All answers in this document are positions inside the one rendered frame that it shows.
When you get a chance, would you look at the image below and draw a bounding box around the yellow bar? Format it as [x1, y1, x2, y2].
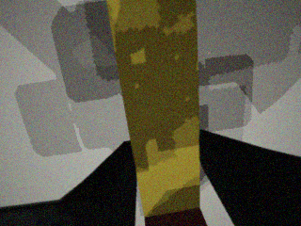
[106, 0, 207, 226]

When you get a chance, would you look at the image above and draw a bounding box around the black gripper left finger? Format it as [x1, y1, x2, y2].
[0, 140, 137, 226]

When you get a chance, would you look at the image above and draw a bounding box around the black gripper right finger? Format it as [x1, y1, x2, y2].
[198, 129, 301, 226]

